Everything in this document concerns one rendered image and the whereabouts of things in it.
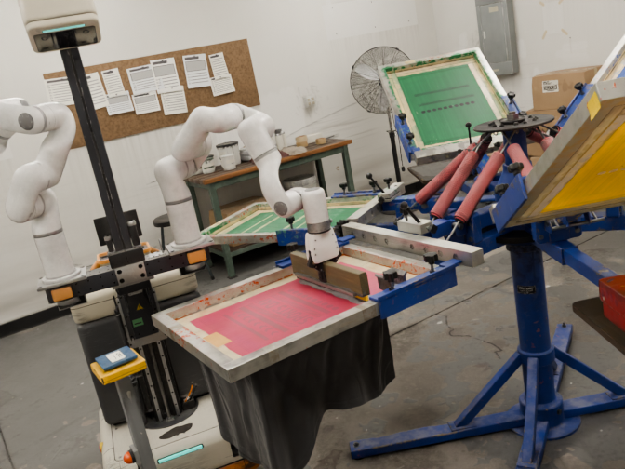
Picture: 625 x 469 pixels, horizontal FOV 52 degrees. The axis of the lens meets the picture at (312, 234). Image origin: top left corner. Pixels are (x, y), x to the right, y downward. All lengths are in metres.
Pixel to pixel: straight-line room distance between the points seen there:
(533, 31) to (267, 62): 2.53
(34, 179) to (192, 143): 0.49
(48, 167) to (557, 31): 5.20
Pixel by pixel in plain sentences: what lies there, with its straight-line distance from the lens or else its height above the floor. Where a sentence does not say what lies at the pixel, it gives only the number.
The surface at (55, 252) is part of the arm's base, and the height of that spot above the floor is 1.23.
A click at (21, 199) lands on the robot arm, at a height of 1.44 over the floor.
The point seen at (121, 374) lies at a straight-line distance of 1.94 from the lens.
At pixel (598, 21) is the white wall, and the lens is 6.31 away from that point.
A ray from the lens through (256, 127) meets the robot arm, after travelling 2.04.
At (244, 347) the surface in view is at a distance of 1.84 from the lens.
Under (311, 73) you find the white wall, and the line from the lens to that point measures 6.53.
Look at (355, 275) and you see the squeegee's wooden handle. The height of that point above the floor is 1.05.
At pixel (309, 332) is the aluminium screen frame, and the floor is 0.99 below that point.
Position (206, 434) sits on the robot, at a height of 0.28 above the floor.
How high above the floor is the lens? 1.70
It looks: 16 degrees down
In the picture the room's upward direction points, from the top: 11 degrees counter-clockwise
